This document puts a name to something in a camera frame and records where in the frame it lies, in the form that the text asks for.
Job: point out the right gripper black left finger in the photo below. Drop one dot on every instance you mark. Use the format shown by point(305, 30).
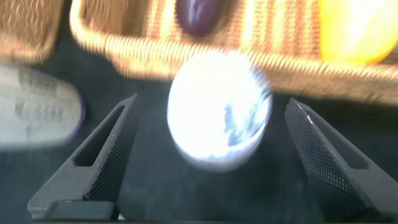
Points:
point(102, 161)

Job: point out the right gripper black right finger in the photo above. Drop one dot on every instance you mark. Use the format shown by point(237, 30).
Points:
point(335, 174)

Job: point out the white AD milk bottle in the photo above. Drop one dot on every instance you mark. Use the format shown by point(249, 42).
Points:
point(211, 102)

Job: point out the purple trash bag roll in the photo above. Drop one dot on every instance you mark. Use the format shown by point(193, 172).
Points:
point(34, 105)

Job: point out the black tablecloth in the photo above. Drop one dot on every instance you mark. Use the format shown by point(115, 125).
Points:
point(199, 193)

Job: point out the yellow mango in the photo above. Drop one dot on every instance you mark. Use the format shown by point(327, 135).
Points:
point(357, 31)

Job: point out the purple eggplant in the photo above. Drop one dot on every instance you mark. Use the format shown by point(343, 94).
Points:
point(199, 15)

